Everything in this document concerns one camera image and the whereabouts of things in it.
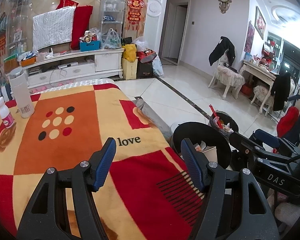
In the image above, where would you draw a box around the black trash bin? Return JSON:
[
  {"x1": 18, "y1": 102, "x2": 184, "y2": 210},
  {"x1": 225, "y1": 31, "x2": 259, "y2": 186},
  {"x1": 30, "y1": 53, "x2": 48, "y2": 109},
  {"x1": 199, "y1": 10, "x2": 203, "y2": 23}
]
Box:
[{"x1": 171, "y1": 122, "x2": 231, "y2": 168}]

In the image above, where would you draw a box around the orange red checkered blanket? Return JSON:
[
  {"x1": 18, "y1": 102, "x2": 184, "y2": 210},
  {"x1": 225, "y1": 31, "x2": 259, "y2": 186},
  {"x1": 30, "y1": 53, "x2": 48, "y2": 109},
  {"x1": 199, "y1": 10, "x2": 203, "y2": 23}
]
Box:
[{"x1": 0, "y1": 84, "x2": 202, "y2": 239}]

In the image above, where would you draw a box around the white dining table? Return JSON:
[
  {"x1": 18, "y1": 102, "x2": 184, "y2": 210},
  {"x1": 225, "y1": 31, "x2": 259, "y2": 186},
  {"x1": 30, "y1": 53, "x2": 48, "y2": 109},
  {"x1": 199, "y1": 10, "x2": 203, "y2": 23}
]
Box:
[{"x1": 239, "y1": 60, "x2": 276, "y2": 89}]

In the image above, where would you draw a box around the white TV cabinet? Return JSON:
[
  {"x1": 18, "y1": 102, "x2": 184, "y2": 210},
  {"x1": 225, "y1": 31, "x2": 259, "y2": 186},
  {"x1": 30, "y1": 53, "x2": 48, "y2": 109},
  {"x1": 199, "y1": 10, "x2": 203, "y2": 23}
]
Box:
[{"x1": 23, "y1": 48, "x2": 123, "y2": 88}]

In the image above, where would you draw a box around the black shopping bag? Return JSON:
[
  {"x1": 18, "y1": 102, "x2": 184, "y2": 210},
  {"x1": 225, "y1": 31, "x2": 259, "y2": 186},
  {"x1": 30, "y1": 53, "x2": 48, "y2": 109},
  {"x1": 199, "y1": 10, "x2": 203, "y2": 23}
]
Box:
[{"x1": 136, "y1": 61, "x2": 153, "y2": 79}]

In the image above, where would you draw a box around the small white pink bottle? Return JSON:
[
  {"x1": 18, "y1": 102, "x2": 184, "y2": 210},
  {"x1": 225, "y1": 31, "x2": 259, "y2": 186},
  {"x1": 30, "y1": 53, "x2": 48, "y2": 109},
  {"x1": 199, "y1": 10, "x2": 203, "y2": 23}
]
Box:
[{"x1": 0, "y1": 96, "x2": 15, "y2": 128}]

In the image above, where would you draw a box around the yellow bag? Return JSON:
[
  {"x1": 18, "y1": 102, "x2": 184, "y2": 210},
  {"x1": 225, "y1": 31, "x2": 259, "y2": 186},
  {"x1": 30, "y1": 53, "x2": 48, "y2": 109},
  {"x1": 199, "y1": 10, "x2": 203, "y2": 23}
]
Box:
[{"x1": 122, "y1": 43, "x2": 137, "y2": 62}]

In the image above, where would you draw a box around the white chair with black coat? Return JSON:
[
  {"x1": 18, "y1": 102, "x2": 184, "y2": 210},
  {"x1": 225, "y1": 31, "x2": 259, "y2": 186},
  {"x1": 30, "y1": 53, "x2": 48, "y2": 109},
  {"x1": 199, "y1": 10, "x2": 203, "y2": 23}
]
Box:
[{"x1": 208, "y1": 36, "x2": 245, "y2": 99}]

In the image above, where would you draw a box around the tall white cup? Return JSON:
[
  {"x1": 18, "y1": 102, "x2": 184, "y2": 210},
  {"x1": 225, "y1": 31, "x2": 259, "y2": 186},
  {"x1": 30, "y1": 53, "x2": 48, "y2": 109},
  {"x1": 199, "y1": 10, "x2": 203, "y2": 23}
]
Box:
[{"x1": 8, "y1": 67, "x2": 34, "y2": 119}]

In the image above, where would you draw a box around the blue storage basket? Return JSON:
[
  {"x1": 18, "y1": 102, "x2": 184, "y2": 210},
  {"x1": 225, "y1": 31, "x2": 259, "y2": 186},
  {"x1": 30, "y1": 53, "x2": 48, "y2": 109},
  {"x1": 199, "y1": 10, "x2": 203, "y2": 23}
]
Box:
[{"x1": 79, "y1": 41, "x2": 100, "y2": 52}]

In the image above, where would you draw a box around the white plastic bag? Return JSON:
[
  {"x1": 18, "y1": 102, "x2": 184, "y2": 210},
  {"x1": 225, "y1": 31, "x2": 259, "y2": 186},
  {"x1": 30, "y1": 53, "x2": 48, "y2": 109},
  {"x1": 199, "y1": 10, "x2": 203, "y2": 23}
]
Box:
[{"x1": 102, "y1": 28, "x2": 121, "y2": 49}]

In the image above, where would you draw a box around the covered television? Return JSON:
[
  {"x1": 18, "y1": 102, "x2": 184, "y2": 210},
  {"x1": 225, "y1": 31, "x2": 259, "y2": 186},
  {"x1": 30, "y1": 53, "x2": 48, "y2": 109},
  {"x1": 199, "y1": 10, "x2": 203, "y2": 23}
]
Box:
[{"x1": 32, "y1": 7, "x2": 76, "y2": 50}]

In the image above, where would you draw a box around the red pillow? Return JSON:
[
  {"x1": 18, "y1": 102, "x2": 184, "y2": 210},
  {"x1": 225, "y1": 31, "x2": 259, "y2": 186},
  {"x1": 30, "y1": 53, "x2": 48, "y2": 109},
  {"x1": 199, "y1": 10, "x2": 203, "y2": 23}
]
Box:
[{"x1": 70, "y1": 5, "x2": 93, "y2": 50}]

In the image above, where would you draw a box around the red chinese knot decoration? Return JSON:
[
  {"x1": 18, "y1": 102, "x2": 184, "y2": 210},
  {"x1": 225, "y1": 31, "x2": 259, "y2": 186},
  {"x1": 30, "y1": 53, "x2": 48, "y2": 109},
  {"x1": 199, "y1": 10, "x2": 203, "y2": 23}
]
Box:
[{"x1": 126, "y1": 0, "x2": 145, "y2": 31}]

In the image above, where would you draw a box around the framed wall picture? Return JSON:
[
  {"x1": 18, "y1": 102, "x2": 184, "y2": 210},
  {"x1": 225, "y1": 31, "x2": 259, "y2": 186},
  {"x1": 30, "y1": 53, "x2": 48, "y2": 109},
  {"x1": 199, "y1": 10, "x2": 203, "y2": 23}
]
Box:
[{"x1": 254, "y1": 6, "x2": 266, "y2": 39}]

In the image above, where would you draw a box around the wall clock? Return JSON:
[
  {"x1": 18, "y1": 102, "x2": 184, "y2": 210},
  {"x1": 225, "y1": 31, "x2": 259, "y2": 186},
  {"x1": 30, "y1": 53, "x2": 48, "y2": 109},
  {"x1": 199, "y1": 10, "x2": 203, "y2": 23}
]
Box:
[{"x1": 218, "y1": 0, "x2": 232, "y2": 14}]

